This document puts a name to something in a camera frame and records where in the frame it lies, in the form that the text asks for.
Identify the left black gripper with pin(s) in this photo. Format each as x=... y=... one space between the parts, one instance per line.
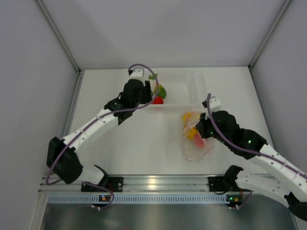
x=147 y=92

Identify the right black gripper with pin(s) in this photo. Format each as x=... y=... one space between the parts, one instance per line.
x=201 y=126

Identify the red fake apple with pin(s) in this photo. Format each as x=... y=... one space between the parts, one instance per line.
x=158 y=100

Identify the green fake avocado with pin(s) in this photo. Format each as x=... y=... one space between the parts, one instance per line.
x=160 y=91

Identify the pink fake peach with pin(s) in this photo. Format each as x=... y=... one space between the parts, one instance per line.
x=199 y=142

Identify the clear zip top bag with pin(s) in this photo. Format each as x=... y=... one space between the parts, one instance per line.
x=193 y=146

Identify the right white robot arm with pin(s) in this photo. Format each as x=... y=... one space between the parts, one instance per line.
x=288 y=184

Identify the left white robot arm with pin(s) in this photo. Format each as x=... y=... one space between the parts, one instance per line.
x=64 y=154

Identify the orange fake fruit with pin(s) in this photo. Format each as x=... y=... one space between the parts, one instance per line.
x=191 y=133

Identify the yellow fake banana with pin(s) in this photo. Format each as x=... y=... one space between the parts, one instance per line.
x=190 y=117

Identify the clear plastic perforated bin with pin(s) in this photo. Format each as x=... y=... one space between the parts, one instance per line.
x=185 y=88

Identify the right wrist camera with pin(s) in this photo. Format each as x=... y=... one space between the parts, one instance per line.
x=214 y=103

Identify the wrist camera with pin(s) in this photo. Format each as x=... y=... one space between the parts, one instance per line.
x=137 y=74
x=214 y=103

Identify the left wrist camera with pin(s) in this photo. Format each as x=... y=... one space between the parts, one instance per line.
x=137 y=74

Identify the white slotted cable duct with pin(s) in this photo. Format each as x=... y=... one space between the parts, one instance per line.
x=142 y=199

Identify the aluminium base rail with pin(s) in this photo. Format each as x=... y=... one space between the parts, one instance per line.
x=140 y=184

